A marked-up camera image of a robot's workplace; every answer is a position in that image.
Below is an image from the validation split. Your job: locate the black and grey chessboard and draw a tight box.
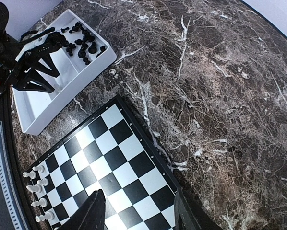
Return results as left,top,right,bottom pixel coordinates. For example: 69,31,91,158
24,96,178,230

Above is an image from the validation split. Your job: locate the white plastic compartment tray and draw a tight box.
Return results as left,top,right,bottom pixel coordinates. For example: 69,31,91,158
13,10,117,136

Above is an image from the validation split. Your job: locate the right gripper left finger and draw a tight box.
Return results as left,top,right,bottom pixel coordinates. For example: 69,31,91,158
58,189,106,230

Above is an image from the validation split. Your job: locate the white pawn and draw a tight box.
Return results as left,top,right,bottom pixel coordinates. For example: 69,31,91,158
37,178,49,186

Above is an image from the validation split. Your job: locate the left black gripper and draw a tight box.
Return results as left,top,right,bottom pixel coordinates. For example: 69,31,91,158
4,31,62,93

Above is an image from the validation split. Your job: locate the white chess knight piece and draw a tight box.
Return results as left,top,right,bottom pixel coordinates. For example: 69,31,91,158
32,165,45,173

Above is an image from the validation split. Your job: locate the white slotted cable duct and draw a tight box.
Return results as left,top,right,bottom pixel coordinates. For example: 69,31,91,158
0,128,22,230

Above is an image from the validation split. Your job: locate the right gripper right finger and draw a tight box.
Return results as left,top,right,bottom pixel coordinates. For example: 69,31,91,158
174,189,220,230

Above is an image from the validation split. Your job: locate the white chess rook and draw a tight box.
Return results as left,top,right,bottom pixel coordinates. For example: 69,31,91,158
23,171,36,179

